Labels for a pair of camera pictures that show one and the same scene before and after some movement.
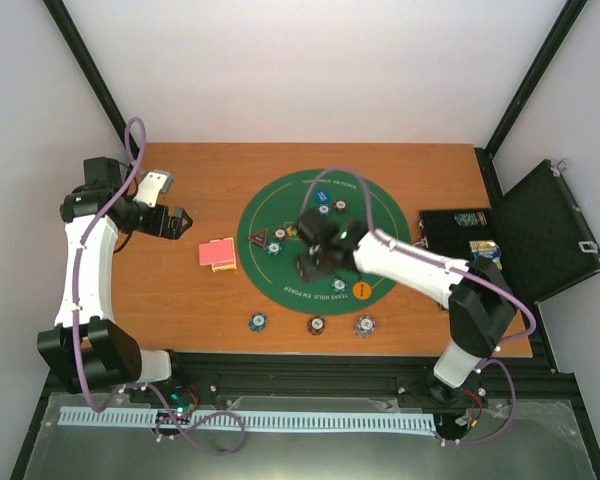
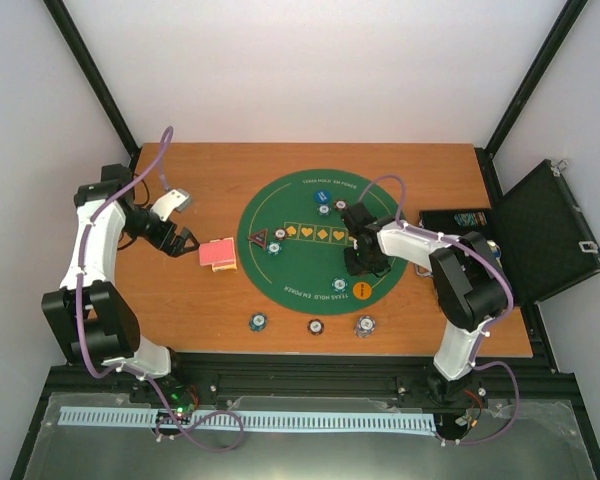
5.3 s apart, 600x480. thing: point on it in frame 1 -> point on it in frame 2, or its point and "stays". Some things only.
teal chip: [339, 285] stays
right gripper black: [309, 271] -> [355, 269]
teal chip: [274, 249] stays
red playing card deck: [219, 254] stays
